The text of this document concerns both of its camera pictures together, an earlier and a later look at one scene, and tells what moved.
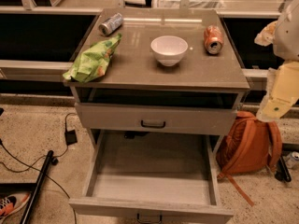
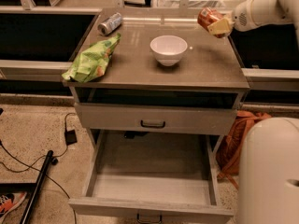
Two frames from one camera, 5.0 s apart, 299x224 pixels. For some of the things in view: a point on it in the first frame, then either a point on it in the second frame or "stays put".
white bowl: [168, 49] stays put
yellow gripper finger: [273, 108] to [220, 27]
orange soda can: [213, 38] to [208, 17]
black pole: [26, 215] stays put
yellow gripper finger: [266, 35] to [227, 15]
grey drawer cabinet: [171, 84] stays put
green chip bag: [93, 63] stays put
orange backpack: [248, 147] stays put
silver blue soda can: [109, 25] stays put
